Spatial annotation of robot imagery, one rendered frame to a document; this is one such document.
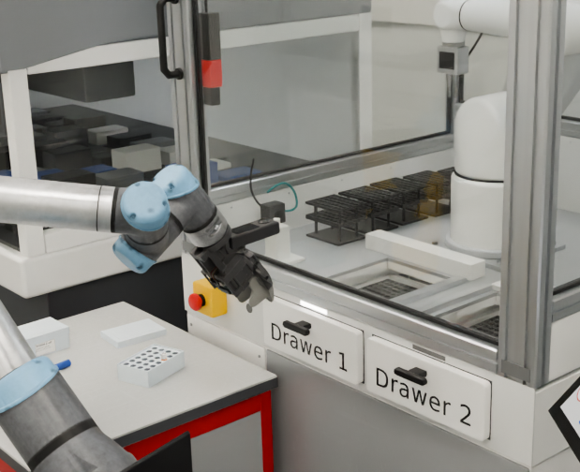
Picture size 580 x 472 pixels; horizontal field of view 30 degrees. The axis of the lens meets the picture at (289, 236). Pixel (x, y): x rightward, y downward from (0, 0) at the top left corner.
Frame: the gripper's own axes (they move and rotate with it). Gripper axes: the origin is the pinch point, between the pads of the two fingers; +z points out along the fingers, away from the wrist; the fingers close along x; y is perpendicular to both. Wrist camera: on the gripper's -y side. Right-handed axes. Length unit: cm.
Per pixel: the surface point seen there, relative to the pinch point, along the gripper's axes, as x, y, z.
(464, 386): 41.5, -2.5, 12.3
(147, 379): -23.7, 24.4, 9.1
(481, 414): 45.4, -0.2, 15.5
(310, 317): 1.1, -3.3, 11.3
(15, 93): -80, -10, -32
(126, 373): -29.2, 25.7, 7.9
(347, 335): 11.8, -2.9, 11.8
